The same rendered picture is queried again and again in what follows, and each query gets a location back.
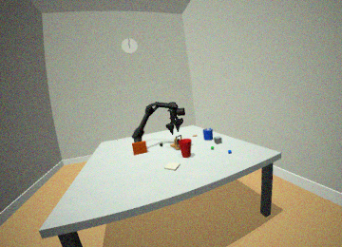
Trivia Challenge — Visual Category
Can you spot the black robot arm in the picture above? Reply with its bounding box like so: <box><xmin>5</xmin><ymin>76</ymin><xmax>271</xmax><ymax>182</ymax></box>
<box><xmin>132</xmin><ymin>102</ymin><xmax>185</xmax><ymax>143</ymax></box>

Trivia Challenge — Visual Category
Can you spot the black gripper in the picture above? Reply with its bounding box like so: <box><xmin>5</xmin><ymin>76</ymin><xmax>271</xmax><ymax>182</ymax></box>
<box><xmin>166</xmin><ymin>116</ymin><xmax>180</xmax><ymax>135</ymax></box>

